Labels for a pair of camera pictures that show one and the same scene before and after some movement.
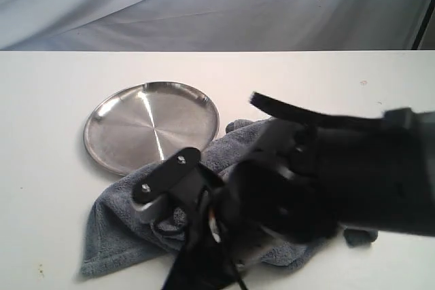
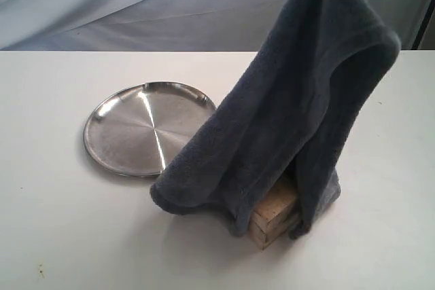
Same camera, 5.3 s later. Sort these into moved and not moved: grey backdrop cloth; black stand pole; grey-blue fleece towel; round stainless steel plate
Moved: grey-blue fleece towel
Not moved: black stand pole; grey backdrop cloth; round stainless steel plate
